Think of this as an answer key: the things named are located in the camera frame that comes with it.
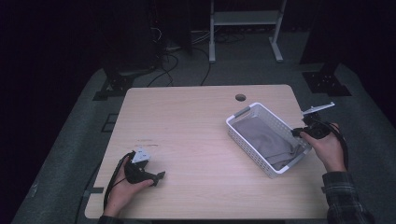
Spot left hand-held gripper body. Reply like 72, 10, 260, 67
124, 147, 157, 186

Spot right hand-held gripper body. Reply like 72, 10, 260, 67
300, 102, 336, 140

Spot grey cloth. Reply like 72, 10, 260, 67
232, 116, 307, 172

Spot white plastic basket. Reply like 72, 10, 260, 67
225, 102, 313, 179

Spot person's right hand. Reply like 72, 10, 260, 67
300, 122, 347, 173

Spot person's left hand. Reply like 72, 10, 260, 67
102, 172, 155, 217

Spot black stand base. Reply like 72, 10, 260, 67
301, 61, 353, 97
92, 60, 158, 102

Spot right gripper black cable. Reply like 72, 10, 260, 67
317, 119, 349, 171

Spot black floor cable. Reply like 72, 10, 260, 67
146, 51, 181, 88
194, 46, 213, 87

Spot bundle of floor cables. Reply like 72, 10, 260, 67
190, 28, 248, 45

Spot white metal stand frame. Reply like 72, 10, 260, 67
208, 0, 288, 64

